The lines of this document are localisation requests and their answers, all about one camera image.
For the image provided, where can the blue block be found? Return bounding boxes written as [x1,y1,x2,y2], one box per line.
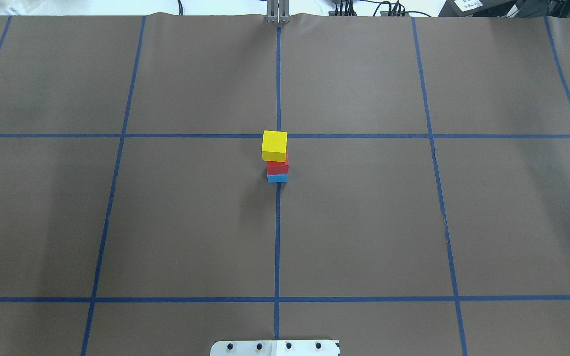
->
[267,173,289,184]

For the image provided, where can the red block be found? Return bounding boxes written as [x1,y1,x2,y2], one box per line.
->
[266,153,289,176]

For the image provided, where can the yellow block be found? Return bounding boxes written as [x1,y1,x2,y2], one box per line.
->
[261,130,288,162]

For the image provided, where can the brown paper table cover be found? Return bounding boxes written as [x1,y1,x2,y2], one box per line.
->
[0,13,570,356]

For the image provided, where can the aluminium frame post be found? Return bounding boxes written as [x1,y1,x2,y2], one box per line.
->
[265,0,291,25]

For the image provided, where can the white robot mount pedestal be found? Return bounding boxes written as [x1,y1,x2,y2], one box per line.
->
[210,339,341,356]

